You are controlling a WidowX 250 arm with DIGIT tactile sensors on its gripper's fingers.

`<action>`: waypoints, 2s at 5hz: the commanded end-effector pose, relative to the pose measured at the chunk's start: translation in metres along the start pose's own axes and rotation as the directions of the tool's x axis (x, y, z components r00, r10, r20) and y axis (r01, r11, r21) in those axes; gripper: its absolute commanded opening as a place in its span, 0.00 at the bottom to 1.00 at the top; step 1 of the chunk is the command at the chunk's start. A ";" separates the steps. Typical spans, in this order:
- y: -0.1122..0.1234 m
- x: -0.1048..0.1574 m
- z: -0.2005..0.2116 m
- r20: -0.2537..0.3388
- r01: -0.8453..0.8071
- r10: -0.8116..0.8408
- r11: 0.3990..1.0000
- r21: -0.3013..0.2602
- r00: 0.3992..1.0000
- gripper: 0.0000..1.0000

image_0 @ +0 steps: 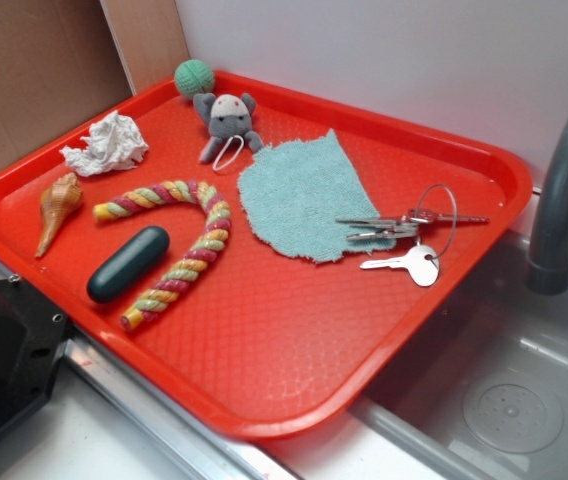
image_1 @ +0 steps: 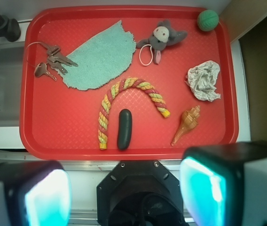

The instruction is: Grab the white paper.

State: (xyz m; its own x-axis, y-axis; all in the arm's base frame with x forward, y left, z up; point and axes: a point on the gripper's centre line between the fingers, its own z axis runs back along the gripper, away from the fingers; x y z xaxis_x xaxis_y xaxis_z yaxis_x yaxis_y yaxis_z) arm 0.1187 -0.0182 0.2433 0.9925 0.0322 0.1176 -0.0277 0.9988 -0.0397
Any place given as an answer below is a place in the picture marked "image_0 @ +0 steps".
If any silver flat key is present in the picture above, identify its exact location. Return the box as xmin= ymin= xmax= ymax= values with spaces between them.
xmin=360 ymin=244 xmax=440 ymax=287

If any light blue cloth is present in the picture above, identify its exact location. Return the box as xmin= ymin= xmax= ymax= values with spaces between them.
xmin=238 ymin=130 xmax=397 ymax=263

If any brown cardboard panel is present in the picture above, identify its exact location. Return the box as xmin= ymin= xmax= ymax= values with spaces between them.
xmin=0 ymin=1 xmax=189 ymax=170

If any crumpled white paper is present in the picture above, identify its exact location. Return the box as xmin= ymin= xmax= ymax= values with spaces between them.
xmin=60 ymin=111 xmax=149 ymax=177

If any grey sink faucet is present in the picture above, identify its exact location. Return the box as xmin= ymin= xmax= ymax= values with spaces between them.
xmin=526 ymin=72 xmax=568 ymax=296

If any grey plush toy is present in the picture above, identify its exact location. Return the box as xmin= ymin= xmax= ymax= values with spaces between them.
xmin=193 ymin=93 xmax=264 ymax=172

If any red plastic tray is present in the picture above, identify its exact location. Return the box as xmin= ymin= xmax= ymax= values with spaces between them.
xmin=0 ymin=72 xmax=532 ymax=440

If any dark green oval case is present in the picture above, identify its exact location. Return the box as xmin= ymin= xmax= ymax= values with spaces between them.
xmin=86 ymin=226 xmax=170 ymax=303

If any multicolour twisted rope toy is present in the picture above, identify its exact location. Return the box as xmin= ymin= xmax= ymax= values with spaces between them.
xmin=93 ymin=180 xmax=231 ymax=332

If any wire key ring loop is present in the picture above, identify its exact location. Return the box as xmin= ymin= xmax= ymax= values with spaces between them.
xmin=414 ymin=183 xmax=459 ymax=263

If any orange sea shell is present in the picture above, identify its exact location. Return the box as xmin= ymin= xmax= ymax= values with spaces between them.
xmin=35 ymin=172 xmax=83 ymax=258

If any silver key bunch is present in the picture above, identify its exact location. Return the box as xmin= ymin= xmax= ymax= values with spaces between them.
xmin=336 ymin=208 xmax=490 ymax=241

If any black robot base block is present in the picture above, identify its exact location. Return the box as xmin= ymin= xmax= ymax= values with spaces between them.
xmin=0 ymin=275 xmax=69 ymax=437

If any grey sink basin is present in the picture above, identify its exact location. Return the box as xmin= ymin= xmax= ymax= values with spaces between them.
xmin=352 ymin=233 xmax=568 ymax=479

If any green rubber ball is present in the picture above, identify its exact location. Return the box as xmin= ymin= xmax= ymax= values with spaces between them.
xmin=174 ymin=59 xmax=215 ymax=100

